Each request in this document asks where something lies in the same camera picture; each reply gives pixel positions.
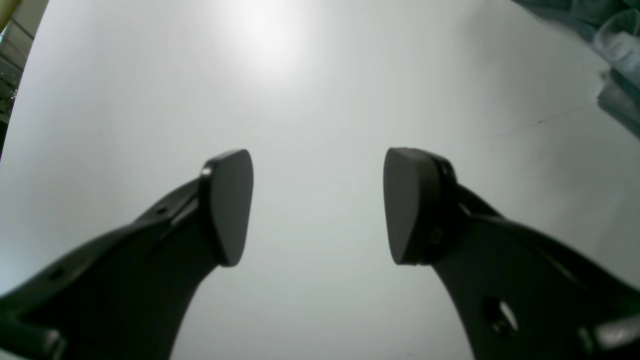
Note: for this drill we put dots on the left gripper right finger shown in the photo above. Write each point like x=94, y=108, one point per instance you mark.
x=520, y=294

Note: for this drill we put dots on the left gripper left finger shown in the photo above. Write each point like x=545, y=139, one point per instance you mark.
x=124, y=295

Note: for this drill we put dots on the grey T-shirt black lettering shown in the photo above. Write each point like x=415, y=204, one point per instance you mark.
x=612, y=29

